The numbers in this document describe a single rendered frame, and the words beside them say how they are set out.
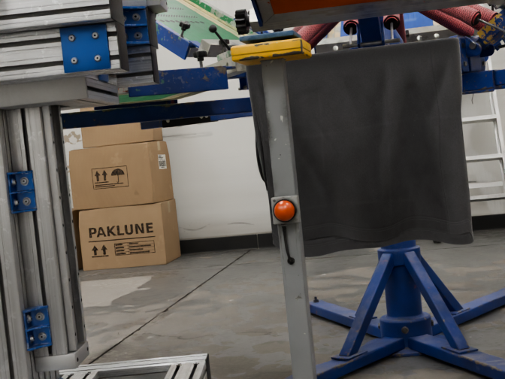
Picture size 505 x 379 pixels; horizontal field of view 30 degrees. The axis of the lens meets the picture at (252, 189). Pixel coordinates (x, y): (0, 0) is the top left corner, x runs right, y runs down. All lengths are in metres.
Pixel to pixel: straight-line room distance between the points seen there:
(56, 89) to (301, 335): 0.69
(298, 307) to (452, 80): 0.58
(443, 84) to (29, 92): 0.84
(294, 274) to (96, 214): 4.89
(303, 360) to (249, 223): 5.04
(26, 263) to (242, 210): 4.77
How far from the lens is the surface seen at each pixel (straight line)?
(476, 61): 3.17
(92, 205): 6.60
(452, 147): 1.99
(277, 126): 1.72
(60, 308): 2.09
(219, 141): 6.79
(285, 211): 1.69
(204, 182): 6.83
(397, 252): 3.30
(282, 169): 1.72
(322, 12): 2.71
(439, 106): 1.99
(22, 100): 1.96
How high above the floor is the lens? 0.78
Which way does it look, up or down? 3 degrees down
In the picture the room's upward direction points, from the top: 6 degrees counter-clockwise
